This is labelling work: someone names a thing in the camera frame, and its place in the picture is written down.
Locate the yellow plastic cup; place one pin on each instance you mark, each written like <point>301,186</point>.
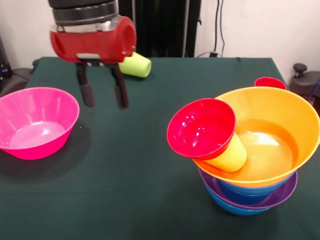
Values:
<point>230,160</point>

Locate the small teal blue bowl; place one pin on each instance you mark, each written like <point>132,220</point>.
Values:
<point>245,198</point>

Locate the green plastic cup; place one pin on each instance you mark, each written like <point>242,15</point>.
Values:
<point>137,66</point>

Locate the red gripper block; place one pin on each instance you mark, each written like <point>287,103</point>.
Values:
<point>95,43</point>

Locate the purple plastic bowl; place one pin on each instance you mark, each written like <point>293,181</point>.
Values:
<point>285,195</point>

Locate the large orange plastic bowl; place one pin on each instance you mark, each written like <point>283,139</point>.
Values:
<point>275,110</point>

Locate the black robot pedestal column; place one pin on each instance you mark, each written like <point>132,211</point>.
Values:
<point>165,25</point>

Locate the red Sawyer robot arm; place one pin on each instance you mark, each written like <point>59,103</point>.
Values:
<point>82,12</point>

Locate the small red plastic bowl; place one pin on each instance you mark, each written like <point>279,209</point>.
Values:
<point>200,130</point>

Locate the black computer tower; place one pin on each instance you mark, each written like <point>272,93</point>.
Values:
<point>3,62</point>

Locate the large pink plastic bowl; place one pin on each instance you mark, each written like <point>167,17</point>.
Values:
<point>37,122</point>

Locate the red plastic cup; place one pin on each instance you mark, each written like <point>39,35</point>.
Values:
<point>270,82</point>

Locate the dark green tablecloth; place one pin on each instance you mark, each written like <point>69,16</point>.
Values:
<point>125,200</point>

